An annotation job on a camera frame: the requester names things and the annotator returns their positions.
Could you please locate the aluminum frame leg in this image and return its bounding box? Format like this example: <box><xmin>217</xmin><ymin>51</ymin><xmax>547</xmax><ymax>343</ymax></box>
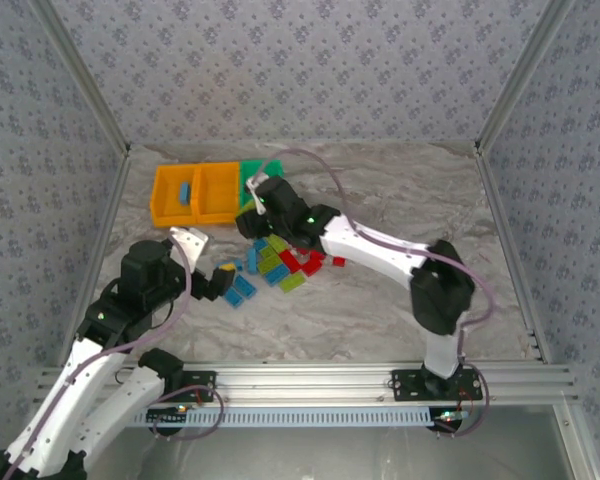
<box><xmin>552</xmin><ymin>402</ymin><xmax>600</xmax><ymax>480</ymax></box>

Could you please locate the black lower mounting bracket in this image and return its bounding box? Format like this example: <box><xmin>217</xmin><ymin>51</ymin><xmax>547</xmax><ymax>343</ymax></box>
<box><xmin>432</xmin><ymin>408</ymin><xmax>465</xmax><ymax>437</ymax></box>
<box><xmin>146</xmin><ymin>407</ymin><xmax>190</xmax><ymax>441</ymax></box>

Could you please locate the green plastic bin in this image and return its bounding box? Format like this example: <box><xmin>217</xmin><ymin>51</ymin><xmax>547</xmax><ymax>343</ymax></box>
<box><xmin>238</xmin><ymin>158</ymin><xmax>285</xmax><ymax>214</ymax></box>

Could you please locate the slotted grey cable duct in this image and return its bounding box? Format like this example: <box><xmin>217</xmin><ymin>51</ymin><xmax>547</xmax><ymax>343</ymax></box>
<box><xmin>129</xmin><ymin>405</ymin><xmax>464</xmax><ymax>430</ymax></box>

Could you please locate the steel sheet panel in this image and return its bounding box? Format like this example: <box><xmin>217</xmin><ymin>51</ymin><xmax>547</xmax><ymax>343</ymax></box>
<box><xmin>87</xmin><ymin>427</ymin><xmax>576</xmax><ymax>480</ymax></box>

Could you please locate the aluminum side rail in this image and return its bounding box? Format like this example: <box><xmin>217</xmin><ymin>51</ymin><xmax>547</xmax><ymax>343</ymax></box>
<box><xmin>57</xmin><ymin>144</ymin><xmax>133</xmax><ymax>369</ymax></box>
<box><xmin>474</xmin><ymin>142</ymin><xmax>551</xmax><ymax>364</ymax></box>

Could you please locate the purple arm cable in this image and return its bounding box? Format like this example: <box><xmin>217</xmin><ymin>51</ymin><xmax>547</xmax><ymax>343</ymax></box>
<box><xmin>2</xmin><ymin>234</ymin><xmax>226</xmax><ymax>479</ymax></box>
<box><xmin>259</xmin><ymin>148</ymin><xmax>496</xmax><ymax>439</ymax></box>

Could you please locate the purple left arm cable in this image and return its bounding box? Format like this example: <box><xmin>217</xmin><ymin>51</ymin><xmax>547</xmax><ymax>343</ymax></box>
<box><xmin>2</xmin><ymin>234</ymin><xmax>226</xmax><ymax>479</ymax></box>

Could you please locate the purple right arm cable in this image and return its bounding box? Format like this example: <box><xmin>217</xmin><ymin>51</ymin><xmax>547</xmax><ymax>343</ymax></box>
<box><xmin>259</xmin><ymin>148</ymin><xmax>496</xmax><ymax>439</ymax></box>

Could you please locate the aluminum corner post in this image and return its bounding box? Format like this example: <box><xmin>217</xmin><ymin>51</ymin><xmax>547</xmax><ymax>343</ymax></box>
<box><xmin>473</xmin><ymin>0</ymin><xmax>577</xmax><ymax>157</ymax></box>
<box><xmin>29</xmin><ymin>0</ymin><xmax>132</xmax><ymax>157</ymax></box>

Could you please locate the aluminum front frame rail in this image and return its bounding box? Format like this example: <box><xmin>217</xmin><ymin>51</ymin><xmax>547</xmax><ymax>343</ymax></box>
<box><xmin>34</xmin><ymin>362</ymin><xmax>581</xmax><ymax>407</ymax></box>

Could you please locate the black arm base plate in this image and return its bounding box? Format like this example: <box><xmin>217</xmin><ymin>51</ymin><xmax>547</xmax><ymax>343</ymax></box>
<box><xmin>177</xmin><ymin>369</ymin><xmax>218</xmax><ymax>404</ymax></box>
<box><xmin>390</xmin><ymin>368</ymin><xmax>484</xmax><ymax>403</ymax></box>

